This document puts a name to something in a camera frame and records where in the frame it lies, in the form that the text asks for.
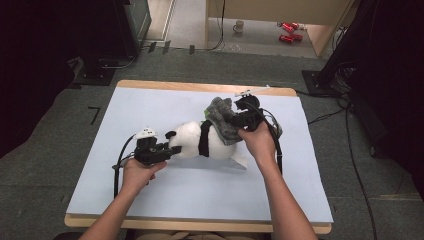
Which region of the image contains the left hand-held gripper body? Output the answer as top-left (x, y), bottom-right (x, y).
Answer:
top-left (133, 127), bottom-right (168, 167)

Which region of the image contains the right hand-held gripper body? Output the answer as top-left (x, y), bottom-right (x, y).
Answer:
top-left (234, 87), bottom-right (270, 132)

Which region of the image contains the grey fuzzy cloth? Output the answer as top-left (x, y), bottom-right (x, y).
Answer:
top-left (204, 96), bottom-right (244, 147)

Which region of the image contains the panda plush toy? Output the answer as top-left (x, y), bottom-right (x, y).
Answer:
top-left (164, 119), bottom-right (249, 170)

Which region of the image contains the person's left hand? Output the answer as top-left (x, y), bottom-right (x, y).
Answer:
top-left (121, 158), bottom-right (168, 197)

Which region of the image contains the person's right hand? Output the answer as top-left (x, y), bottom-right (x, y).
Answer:
top-left (238, 121), bottom-right (278, 168)

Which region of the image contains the light blue table mat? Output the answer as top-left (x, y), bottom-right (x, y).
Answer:
top-left (65, 86), bottom-right (334, 224)

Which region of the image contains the wooden table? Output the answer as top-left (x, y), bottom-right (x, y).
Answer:
top-left (63, 79), bottom-right (333, 234)

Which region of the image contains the black tape corner mark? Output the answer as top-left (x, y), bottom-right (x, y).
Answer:
top-left (88, 106), bottom-right (102, 126)

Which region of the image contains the black stand base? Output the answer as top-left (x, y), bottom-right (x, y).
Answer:
top-left (73, 58), bottom-right (116, 87)

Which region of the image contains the black metal stand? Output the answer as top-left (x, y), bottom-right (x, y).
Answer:
top-left (301, 0), bottom-right (371, 96)

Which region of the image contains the light wooden cabinet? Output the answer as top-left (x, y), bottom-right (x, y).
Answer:
top-left (204, 0), bottom-right (354, 58)

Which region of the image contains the dark cabinet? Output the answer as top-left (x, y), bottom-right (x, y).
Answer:
top-left (113, 0), bottom-right (153, 58)

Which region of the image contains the black curtain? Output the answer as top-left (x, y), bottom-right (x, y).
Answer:
top-left (349, 0), bottom-right (424, 201)
top-left (0, 0), bottom-right (118, 158)

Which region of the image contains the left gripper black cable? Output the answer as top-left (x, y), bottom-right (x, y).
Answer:
top-left (112, 133), bottom-right (138, 199)

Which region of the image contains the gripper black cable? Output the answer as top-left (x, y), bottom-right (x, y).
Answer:
top-left (253, 103), bottom-right (284, 176)
top-left (112, 133), bottom-right (138, 199)

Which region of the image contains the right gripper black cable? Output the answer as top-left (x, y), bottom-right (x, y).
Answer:
top-left (253, 103), bottom-right (284, 176)

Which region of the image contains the black floor cable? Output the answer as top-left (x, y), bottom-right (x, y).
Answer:
top-left (206, 0), bottom-right (226, 52)
top-left (98, 49), bottom-right (139, 70)
top-left (306, 99), bottom-right (378, 240)

